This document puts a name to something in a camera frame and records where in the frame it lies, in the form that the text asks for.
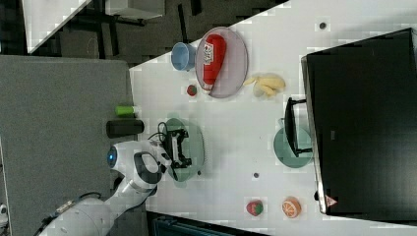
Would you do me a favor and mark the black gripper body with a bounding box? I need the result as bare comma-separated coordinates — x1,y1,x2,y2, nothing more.
162,129,192,169

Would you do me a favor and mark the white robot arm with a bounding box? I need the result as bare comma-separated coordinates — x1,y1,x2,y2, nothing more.
33,129,189,236

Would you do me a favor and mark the small red toy strawberry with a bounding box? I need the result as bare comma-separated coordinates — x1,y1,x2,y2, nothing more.
187,85,198,96

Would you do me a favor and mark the green cylinder cap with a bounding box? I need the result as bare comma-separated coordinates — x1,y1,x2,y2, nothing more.
115,106,138,116

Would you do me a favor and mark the blue plastic cup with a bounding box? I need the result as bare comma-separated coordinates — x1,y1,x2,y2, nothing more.
171,42,196,71

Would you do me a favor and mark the grey round plate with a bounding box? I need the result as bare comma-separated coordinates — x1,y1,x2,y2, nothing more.
195,27,249,98

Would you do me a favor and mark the red plush ketchup bottle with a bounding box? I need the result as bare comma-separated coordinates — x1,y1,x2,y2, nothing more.
203,33,227,93

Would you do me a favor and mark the large red toy strawberry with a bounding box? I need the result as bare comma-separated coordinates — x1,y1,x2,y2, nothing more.
246,200,264,216

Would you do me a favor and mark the yellow plush banana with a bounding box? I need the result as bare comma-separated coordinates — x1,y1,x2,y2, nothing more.
243,75,286,97

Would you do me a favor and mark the green plastic mug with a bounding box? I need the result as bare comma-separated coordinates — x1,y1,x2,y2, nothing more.
273,118,313,168

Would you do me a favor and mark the grey side table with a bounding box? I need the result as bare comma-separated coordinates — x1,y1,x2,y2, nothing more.
0,55,133,236

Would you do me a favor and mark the orange slice toy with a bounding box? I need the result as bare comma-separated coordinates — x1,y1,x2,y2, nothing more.
281,197,302,218

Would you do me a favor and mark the black toaster oven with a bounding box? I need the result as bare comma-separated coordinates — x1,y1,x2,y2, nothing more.
301,28,417,225

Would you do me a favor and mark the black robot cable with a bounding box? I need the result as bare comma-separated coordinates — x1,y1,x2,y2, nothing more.
147,121,170,142

